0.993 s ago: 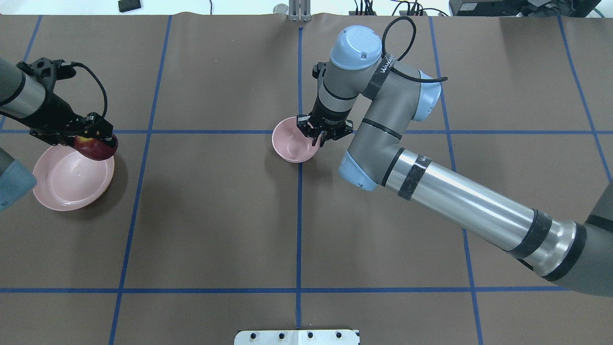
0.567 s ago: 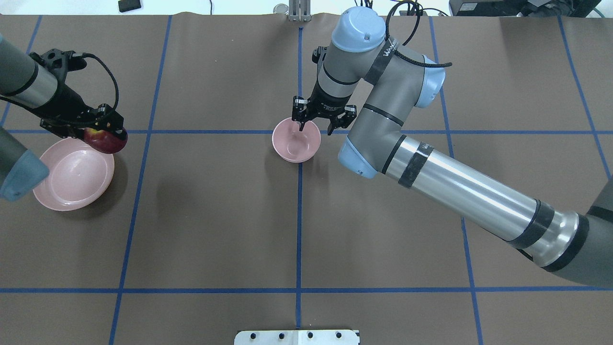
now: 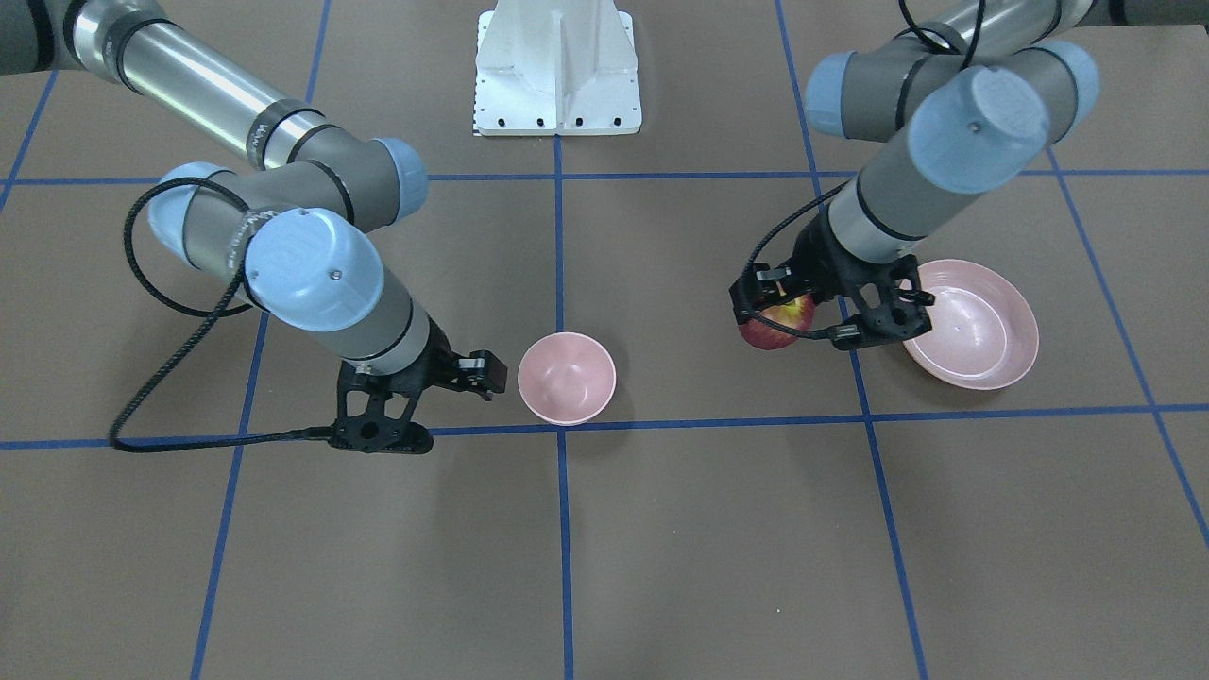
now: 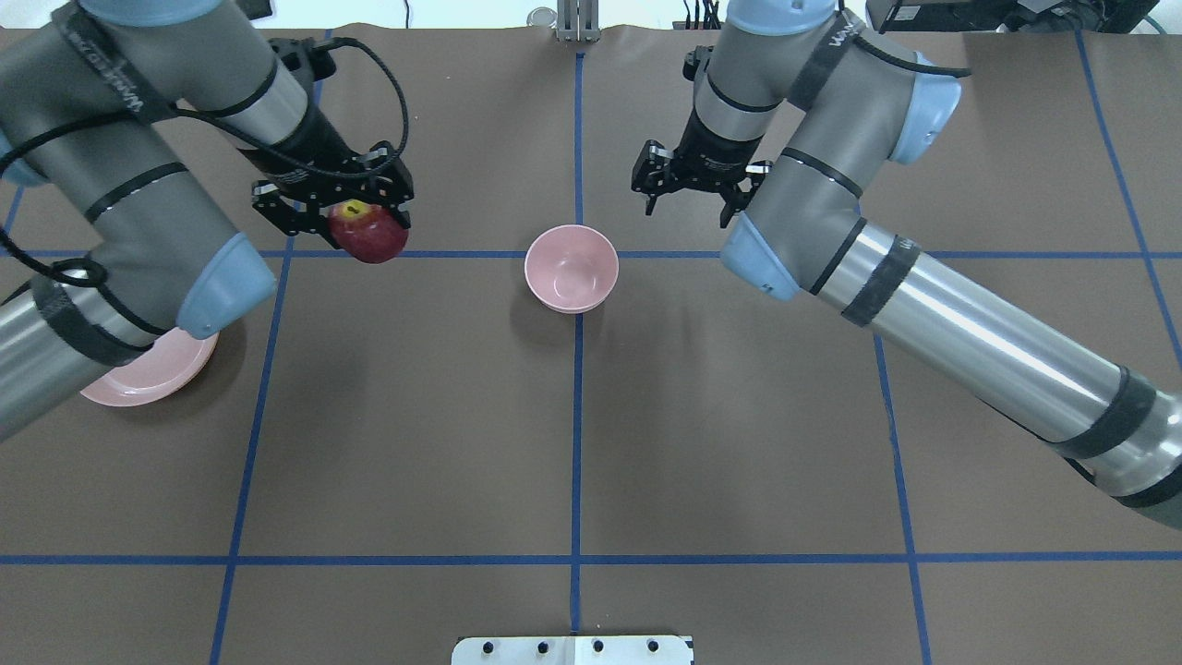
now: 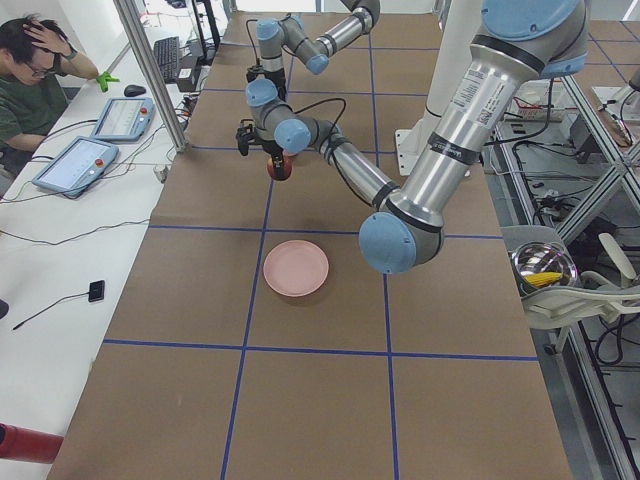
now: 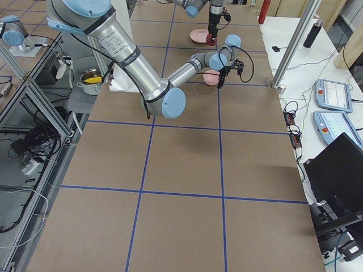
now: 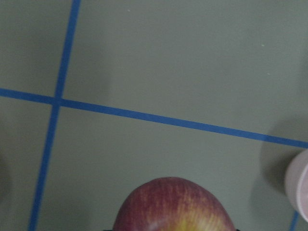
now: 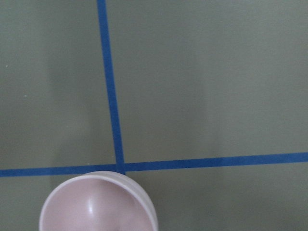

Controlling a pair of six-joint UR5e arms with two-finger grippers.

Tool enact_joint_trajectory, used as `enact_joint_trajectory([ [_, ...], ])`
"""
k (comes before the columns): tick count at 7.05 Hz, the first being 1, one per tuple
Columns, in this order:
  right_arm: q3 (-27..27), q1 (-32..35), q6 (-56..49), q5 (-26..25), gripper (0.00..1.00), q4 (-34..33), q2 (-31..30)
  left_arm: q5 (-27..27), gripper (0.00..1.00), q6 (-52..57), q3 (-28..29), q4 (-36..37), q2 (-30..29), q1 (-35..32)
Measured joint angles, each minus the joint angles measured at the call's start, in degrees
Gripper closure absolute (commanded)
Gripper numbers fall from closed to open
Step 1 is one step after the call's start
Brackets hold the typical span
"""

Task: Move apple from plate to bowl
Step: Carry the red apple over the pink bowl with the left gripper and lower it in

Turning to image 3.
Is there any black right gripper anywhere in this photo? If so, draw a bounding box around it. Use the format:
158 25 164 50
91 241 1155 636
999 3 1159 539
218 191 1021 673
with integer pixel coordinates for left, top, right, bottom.
397 321 509 400

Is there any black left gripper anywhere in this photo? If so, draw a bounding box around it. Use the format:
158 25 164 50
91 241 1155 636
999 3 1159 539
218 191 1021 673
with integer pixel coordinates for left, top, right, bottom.
729 203 858 334

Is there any red apple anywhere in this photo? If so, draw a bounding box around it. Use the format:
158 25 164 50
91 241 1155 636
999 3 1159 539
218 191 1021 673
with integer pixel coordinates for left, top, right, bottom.
737 296 816 351

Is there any pink bowl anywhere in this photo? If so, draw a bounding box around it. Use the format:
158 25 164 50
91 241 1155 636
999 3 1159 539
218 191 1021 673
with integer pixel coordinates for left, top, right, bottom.
517 332 618 427

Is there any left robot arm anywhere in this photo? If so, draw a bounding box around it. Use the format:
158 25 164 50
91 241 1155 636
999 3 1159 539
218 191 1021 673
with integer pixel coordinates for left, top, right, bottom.
730 1 1207 348

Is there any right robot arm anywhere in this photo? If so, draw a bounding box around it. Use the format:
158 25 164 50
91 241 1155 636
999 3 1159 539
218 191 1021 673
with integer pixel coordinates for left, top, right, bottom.
2 1 508 400

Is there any pink plate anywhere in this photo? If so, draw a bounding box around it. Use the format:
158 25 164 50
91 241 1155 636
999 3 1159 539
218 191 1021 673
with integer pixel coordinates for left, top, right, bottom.
903 259 1040 391

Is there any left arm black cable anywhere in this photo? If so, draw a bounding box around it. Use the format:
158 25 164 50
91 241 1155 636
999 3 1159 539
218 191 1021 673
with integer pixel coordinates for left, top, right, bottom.
750 0 988 302

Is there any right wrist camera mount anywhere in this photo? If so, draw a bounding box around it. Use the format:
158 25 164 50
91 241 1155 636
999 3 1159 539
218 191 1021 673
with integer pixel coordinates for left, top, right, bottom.
326 363 434 455

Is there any white camera mast base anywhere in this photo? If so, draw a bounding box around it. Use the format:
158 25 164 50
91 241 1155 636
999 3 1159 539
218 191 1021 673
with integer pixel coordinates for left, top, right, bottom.
472 1 643 138

